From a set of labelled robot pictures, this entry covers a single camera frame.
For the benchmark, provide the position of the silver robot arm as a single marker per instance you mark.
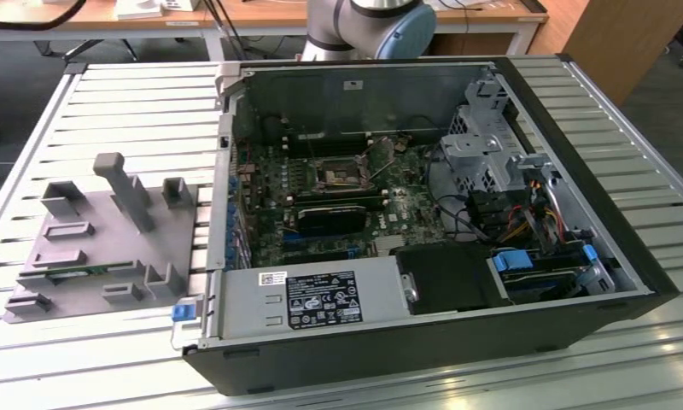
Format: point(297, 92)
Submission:
point(341, 25)

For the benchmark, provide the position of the CPU socket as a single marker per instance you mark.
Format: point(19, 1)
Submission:
point(341, 175)

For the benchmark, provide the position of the black RAM slot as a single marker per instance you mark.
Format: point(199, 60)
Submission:
point(335, 195)
point(335, 199)
point(341, 149)
point(335, 203)
point(341, 140)
point(341, 144)

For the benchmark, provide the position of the black graphics card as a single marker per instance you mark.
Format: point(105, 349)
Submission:
point(330, 222)

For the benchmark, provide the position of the silver chipset heatsink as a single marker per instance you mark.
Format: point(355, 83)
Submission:
point(386, 244)

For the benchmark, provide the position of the green motherboard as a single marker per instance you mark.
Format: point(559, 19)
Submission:
point(410, 213)

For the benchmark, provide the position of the coin battery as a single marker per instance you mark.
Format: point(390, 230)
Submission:
point(401, 145)

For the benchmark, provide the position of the blue card retention clip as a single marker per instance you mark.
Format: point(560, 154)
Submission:
point(237, 183)
point(231, 218)
point(229, 237)
point(227, 256)

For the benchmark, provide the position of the black drive bay cover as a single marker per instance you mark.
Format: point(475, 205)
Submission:
point(448, 277)

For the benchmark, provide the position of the silver drive cage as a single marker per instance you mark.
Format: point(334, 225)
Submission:
point(472, 145)

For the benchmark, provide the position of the silver power supply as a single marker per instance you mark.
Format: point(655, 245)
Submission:
point(245, 307)

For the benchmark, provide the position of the blue disk carrier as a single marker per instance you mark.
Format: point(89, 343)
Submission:
point(512, 260)

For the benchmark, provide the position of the blue case latch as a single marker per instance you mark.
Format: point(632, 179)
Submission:
point(182, 312)

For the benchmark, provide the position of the black PC case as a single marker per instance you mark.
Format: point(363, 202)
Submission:
point(433, 350)

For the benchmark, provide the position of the grey parts rack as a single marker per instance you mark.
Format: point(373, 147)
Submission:
point(107, 252)

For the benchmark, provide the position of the blue latch tab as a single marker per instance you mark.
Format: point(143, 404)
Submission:
point(590, 252)

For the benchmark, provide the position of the green RAM stick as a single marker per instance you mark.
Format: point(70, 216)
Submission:
point(93, 270)

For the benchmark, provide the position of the wooden desk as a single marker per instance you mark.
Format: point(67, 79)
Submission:
point(506, 19)
point(147, 23)

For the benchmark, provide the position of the small white device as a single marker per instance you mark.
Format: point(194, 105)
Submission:
point(182, 4)

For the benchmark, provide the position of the white box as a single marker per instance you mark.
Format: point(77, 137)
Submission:
point(138, 10)

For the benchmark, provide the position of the wooden cabinet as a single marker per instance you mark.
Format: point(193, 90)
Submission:
point(614, 42)

